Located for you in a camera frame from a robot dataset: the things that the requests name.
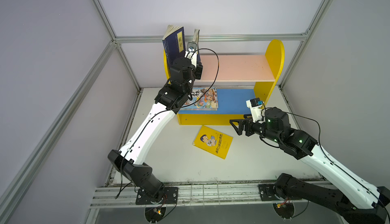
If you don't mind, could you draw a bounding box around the yellow cartoon book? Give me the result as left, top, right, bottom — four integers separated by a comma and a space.
193, 126, 233, 159

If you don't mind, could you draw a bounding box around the light blue comic book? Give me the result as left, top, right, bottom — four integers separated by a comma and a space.
181, 87, 218, 110

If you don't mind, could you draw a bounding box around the dark blue book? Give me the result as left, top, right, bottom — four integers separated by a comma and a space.
162, 25, 186, 68
190, 29, 200, 68

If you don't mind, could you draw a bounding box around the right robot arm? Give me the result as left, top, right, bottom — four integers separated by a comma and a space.
230, 107, 390, 224

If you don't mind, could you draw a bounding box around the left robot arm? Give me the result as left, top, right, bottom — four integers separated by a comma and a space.
108, 53, 202, 202

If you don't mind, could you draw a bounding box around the dark blue standing book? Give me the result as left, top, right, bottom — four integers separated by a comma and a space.
162, 25, 186, 68

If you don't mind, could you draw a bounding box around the yellow pink blue bookshelf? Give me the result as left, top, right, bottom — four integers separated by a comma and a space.
177, 39, 285, 126

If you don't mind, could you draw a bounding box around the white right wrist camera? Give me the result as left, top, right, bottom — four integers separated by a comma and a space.
246, 98, 265, 123

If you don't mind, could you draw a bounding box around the aluminium cage frame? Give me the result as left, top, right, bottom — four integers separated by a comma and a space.
0, 0, 390, 224

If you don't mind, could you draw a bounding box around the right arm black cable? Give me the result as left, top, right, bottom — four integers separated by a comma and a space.
258, 102, 390, 215

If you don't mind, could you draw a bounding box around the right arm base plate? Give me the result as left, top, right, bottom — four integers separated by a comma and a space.
258, 183, 303, 202

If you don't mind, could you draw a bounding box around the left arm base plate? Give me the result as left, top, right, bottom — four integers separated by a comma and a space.
136, 186, 179, 205

